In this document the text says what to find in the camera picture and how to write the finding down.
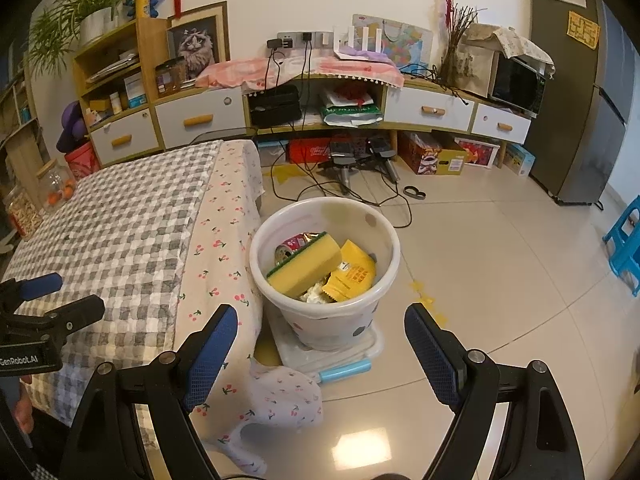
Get framed cat picture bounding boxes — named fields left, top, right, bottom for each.
left=167, top=2, right=231, bottom=81

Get wall power socket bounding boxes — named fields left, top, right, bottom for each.
left=267, top=30, right=346, bottom=51

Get colourful cardboard carton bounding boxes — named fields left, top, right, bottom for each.
left=397, top=130, right=469, bottom=176

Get white plastic bin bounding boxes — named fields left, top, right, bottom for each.
left=249, top=197, right=402, bottom=352

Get blue white box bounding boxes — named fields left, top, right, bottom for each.
left=122, top=72, right=146, bottom=109

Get yellow note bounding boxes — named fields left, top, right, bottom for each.
left=566, top=10, right=600, bottom=50

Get dark grey refrigerator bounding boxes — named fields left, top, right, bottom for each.
left=529, top=0, right=640, bottom=206

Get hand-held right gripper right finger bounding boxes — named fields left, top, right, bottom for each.
left=404, top=303, right=587, bottom=480

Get low wooden cabinet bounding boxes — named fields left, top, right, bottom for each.
left=242, top=72, right=532, bottom=146

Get stack of papers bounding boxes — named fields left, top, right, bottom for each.
left=89, top=50, right=141, bottom=84

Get black handheld device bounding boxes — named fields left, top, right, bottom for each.
left=320, top=142, right=361, bottom=196
left=367, top=137, right=404, bottom=184

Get cream tissue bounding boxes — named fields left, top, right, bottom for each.
left=300, top=285, right=334, bottom=306

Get beige printed box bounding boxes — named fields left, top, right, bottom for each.
left=452, top=22, right=501, bottom=99

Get dried plant bundle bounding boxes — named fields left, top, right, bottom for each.
left=432, top=5, right=489, bottom=91

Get white router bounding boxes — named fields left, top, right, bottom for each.
left=334, top=27, right=384, bottom=61

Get red framed picture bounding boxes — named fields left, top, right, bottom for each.
left=454, top=137, right=501, bottom=169

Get red can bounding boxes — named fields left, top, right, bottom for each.
left=275, top=232, right=321, bottom=266

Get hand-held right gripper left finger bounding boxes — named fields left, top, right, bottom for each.
left=59, top=304, right=239, bottom=480

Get large white drawer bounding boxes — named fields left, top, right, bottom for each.
left=154, top=87, right=246, bottom=151
left=90, top=109, right=156, bottom=166

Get red flat box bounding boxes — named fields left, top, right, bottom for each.
left=287, top=137, right=346, bottom=164

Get small white drawer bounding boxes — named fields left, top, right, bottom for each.
left=384, top=87, right=476, bottom=134
left=471, top=104, right=532, bottom=145

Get black microwave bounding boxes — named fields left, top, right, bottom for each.
left=487, top=52, right=547, bottom=120

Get green white bag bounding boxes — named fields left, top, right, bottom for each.
left=320, top=85, right=384, bottom=126

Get black floor cables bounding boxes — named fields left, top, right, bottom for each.
left=270, top=160, right=416, bottom=231

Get beige cloth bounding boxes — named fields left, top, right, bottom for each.
left=492, top=27, right=556, bottom=79

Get yellow sponge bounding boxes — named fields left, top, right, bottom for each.
left=266, top=231, right=344, bottom=299

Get grey checkered tablecloth table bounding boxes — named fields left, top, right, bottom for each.
left=135, top=139, right=326, bottom=476

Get wooden side rack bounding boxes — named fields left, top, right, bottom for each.
left=0, top=60, right=51, bottom=201

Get blue plastic stool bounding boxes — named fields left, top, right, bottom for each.
left=602, top=195, right=640, bottom=297

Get red bucket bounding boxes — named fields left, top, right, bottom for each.
left=65, top=142, right=101, bottom=181

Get black box device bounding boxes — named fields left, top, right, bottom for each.
left=249, top=84, right=304, bottom=129

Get purple plush toy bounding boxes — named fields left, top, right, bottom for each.
left=56, top=101, right=94, bottom=155

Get amber jar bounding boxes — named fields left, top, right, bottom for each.
left=155, top=57, right=187, bottom=99

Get grey white checkered blanket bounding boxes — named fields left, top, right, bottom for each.
left=0, top=140, right=224, bottom=411

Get wooden shelf cabinet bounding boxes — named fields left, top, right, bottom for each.
left=72, top=17, right=251, bottom=169

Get blue toy box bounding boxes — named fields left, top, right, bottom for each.
left=502, top=142, right=536, bottom=177

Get plastic jar of seeds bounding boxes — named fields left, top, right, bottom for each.
left=4, top=186, right=45, bottom=241

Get pink cloth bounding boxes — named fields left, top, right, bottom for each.
left=195, top=55, right=406, bottom=91

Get yellow packet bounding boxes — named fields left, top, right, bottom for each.
left=320, top=240, right=377, bottom=304

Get colourful map bag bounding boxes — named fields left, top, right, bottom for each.
left=352, top=14, right=434, bottom=69

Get black power cables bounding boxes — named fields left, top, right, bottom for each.
left=262, top=40, right=314, bottom=91

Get person's left hand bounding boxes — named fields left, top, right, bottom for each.
left=12, top=377, right=36, bottom=436

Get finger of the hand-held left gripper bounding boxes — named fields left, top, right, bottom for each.
left=30, top=294, right=107, bottom=352
left=0, top=272, right=65, bottom=311

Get glass jar wooden lid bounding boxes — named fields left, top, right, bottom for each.
left=36, top=159, right=76, bottom=214

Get green potted plant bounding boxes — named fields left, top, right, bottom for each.
left=27, top=0, right=146, bottom=76

